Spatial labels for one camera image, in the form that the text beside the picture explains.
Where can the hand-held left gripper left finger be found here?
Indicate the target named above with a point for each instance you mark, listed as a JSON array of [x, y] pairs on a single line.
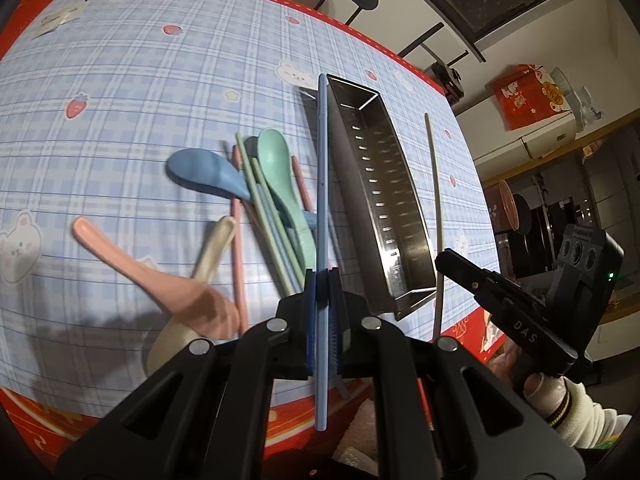
[[311, 330]]

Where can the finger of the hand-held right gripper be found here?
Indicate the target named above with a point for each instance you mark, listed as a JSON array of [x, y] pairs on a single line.
[[457, 266]]

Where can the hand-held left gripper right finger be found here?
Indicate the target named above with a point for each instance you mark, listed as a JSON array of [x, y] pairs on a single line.
[[334, 310]]

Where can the beige chopstick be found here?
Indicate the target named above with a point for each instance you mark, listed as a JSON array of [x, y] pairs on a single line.
[[436, 185]]

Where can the stainless steel utensil tray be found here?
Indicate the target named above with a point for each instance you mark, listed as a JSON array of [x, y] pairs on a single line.
[[370, 200]]

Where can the beige spoon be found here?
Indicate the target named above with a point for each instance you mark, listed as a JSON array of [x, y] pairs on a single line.
[[215, 245]]

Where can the green spoon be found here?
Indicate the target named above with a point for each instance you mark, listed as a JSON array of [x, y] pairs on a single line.
[[272, 150]]

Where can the pink spoon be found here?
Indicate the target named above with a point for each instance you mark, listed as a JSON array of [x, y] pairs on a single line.
[[130, 265]]

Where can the blue spoon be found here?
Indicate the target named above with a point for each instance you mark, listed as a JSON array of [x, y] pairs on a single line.
[[200, 170]]

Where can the person's right forearm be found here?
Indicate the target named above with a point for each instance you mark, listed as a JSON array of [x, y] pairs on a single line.
[[585, 415]]

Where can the person's right hand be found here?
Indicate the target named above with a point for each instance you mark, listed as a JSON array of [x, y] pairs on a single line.
[[545, 392]]

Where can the pink round basin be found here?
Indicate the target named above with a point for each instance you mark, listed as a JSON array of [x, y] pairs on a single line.
[[500, 205]]

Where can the white cabinet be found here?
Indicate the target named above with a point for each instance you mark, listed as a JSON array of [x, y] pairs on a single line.
[[550, 137]]

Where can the clear glass jar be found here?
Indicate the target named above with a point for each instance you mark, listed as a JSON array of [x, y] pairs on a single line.
[[575, 95]]

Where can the blue plaid tablecloth red border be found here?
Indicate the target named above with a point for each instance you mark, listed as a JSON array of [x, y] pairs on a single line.
[[150, 85]]

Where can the black chair frame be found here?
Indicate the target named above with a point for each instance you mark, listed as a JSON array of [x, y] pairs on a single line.
[[430, 40]]

